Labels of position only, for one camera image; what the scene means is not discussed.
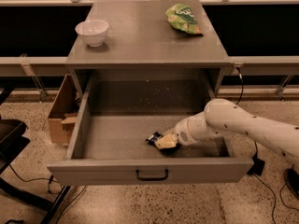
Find dark blue rxbar wrapper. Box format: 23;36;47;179
145;132;183;156

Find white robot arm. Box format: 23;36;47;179
152;98;299;164

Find open grey top drawer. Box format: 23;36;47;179
48;76;253;186

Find cardboard box on floor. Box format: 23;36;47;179
48;75;78;143

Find grey cabinet table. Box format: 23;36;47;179
66;0;231;95

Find green chip bag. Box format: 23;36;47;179
165;4;202;35

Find black stand base right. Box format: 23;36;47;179
284;169;299;199

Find white ceramic bowl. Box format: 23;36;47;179
75;20;109;47

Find black drawer handle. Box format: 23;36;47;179
135;169;168;182

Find black cable with adapter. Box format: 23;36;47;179
233;64;278;224

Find black floor cable left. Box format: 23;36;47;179
8;163;64;195

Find black chair frame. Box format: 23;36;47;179
0;91;64;224

